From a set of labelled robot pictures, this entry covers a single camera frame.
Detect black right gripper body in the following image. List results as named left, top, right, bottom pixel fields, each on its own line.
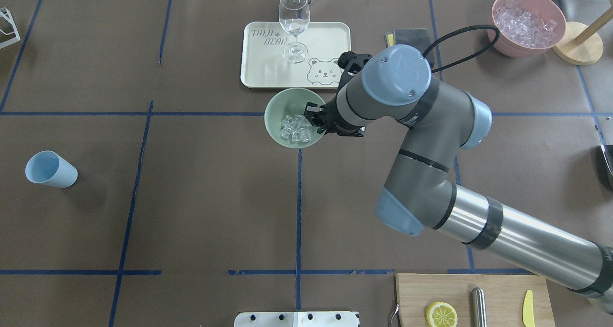
left=322, top=102, right=365, bottom=137

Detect clear ice cubes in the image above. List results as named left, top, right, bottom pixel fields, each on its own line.
left=280, top=114, right=313, bottom=144

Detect light green bowl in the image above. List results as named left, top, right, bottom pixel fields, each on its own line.
left=263, top=88, right=324, bottom=149

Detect light blue plastic cup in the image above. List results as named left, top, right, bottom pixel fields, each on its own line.
left=24, top=150, right=79, bottom=188

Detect steel ice scoop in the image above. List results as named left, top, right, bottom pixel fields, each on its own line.
left=596, top=144, right=613, bottom=191

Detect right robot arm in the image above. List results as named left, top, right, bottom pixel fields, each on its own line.
left=305, top=44, right=612, bottom=314

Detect pink bowl of ice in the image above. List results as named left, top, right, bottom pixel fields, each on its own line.
left=490, top=0, right=567, bottom=58

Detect cream bear tray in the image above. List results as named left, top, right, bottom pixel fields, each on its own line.
left=240, top=22, right=351, bottom=89

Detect clear wine glass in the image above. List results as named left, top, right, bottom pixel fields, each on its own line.
left=278, top=0, right=310, bottom=64

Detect grey yellow folded cloth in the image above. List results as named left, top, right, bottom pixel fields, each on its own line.
left=385, top=28, right=435, bottom=73

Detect half lemon slice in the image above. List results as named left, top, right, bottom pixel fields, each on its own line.
left=424, top=302, right=458, bottom=327

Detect wooden cutting board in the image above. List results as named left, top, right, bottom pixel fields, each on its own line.
left=395, top=273, right=556, bottom=327

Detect wooden stand with carton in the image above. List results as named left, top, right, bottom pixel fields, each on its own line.
left=552, top=8, right=613, bottom=67

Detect yellow plastic knife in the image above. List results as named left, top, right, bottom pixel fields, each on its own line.
left=522, top=289, right=535, bottom=327

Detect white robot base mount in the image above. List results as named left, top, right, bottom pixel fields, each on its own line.
left=234, top=310, right=361, bottom=327

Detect white wire cup rack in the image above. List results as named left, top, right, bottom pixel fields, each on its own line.
left=0, top=8, right=21, bottom=49

